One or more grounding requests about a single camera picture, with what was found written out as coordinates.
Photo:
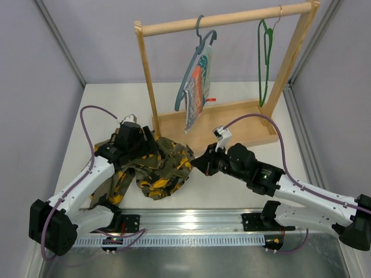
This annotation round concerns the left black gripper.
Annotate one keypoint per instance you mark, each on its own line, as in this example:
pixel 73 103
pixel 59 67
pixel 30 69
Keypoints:
pixel 148 140

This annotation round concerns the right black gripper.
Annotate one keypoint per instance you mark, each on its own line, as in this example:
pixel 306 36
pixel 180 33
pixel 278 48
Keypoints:
pixel 208 161

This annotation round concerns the camouflage yellow green trousers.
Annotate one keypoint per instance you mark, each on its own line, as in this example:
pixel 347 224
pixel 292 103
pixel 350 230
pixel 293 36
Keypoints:
pixel 157 176

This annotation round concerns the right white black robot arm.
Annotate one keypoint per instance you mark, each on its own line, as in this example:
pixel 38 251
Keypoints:
pixel 296 203

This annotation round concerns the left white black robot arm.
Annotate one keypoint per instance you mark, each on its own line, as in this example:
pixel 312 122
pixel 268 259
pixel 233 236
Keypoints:
pixel 56 223

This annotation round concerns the patterned folded garment on hanger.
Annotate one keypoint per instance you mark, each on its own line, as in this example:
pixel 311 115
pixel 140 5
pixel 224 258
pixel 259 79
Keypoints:
pixel 197 88

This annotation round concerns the blue plastic hanger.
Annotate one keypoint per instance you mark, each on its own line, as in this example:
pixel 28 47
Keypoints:
pixel 198 50

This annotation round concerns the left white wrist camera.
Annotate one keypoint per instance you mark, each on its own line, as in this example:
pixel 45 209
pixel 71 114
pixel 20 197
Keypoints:
pixel 130 118

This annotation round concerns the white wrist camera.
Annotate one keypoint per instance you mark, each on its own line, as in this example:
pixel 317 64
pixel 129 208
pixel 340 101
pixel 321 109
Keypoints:
pixel 223 136
pixel 130 118

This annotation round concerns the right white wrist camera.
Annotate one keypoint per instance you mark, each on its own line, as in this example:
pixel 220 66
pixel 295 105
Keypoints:
pixel 223 136

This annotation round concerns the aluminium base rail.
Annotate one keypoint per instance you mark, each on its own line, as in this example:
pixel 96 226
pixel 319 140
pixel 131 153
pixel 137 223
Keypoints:
pixel 195 220

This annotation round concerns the slotted grey cable duct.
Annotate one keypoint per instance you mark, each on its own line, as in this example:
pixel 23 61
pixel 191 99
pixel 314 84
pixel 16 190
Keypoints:
pixel 172 241

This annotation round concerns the green wire hanger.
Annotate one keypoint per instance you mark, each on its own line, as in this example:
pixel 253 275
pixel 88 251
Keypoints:
pixel 265 37

